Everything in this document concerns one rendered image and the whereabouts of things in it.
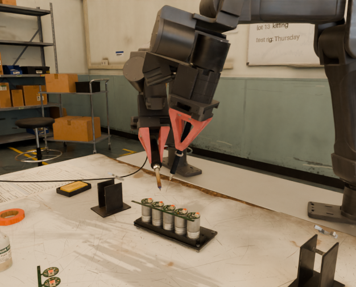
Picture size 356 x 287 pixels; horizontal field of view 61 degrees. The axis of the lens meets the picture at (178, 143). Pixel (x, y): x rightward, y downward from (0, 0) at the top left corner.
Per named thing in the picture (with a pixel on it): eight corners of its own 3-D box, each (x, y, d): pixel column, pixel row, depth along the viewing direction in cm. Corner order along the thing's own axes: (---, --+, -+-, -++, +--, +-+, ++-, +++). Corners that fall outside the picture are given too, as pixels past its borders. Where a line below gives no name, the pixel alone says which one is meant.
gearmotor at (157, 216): (157, 222, 63) (156, 200, 62) (166, 226, 62) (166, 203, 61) (149, 227, 61) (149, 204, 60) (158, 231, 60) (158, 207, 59)
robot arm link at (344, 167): (357, 192, 62) (342, 26, 52) (333, 180, 68) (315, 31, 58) (382, 181, 63) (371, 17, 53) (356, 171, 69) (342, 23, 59)
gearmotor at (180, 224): (179, 230, 60) (179, 206, 59) (189, 234, 59) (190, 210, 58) (172, 236, 58) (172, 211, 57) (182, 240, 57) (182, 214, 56)
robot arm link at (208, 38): (185, 70, 48) (198, 25, 46) (178, 64, 53) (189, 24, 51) (224, 80, 50) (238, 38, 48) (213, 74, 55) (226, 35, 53)
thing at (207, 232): (133, 228, 63) (133, 223, 63) (154, 215, 69) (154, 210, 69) (199, 254, 54) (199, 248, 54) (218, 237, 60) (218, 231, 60)
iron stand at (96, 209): (123, 224, 72) (141, 187, 74) (94, 214, 66) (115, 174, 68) (110, 216, 76) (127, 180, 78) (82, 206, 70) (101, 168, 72)
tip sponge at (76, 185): (78, 184, 88) (78, 179, 87) (91, 188, 85) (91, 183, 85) (56, 193, 82) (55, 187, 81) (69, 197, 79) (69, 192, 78)
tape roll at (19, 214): (-8, 217, 68) (-9, 213, 68) (21, 210, 71) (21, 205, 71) (-4, 228, 63) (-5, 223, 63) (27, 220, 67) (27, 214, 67)
